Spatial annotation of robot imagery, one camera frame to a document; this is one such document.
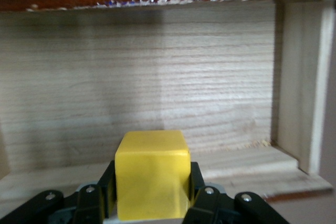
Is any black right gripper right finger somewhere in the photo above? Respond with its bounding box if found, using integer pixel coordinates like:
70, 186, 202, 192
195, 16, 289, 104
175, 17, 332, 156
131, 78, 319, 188
183, 161, 288, 224

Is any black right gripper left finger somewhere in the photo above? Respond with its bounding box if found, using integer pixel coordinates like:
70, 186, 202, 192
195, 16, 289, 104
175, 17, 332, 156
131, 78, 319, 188
0, 161, 118, 224

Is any yellow wooden block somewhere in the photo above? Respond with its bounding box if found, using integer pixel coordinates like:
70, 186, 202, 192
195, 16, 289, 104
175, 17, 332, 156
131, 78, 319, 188
114, 130, 192, 221

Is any light wood drawer white handle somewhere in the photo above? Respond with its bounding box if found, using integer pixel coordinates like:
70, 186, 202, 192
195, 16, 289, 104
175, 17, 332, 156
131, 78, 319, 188
0, 0, 335, 217

